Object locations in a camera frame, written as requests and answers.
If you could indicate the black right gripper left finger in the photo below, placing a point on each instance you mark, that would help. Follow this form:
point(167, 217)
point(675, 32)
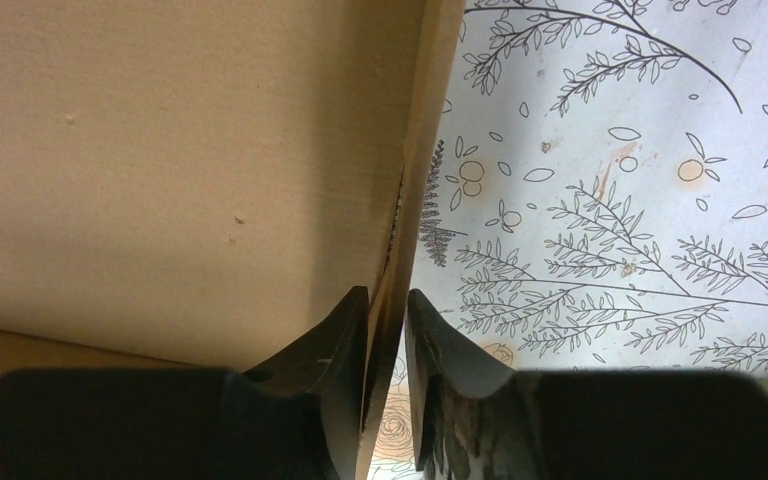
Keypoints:
point(306, 416)

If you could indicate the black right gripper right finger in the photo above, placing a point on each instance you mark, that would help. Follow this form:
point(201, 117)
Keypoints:
point(473, 417)

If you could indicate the brown cardboard box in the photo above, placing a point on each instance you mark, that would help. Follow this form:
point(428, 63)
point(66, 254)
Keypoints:
point(187, 187)

